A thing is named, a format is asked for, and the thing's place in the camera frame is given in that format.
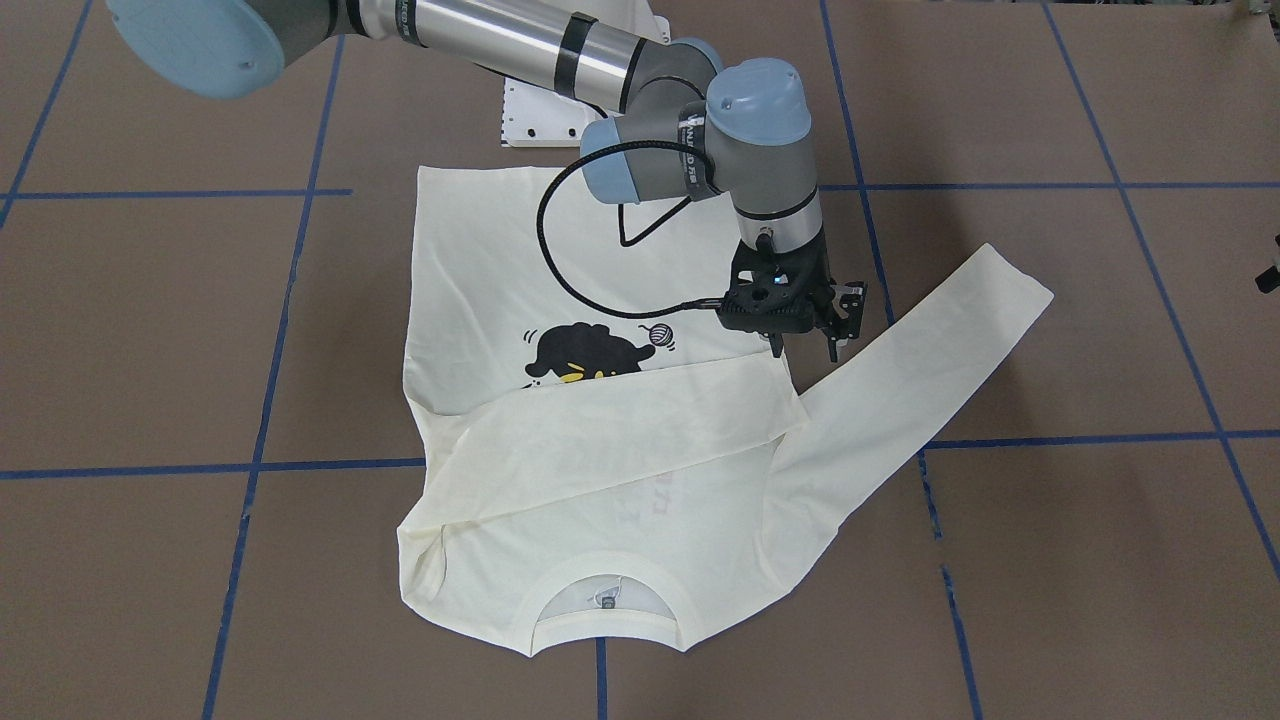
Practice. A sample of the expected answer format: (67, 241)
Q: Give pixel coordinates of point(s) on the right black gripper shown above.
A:
(847, 306)

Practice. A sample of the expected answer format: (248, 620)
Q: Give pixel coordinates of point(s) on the cream long-sleeve cat shirt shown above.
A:
(589, 476)

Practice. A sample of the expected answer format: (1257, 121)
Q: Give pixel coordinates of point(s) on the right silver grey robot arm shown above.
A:
(676, 124)

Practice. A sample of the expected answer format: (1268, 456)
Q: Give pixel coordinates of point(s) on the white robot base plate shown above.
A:
(540, 118)

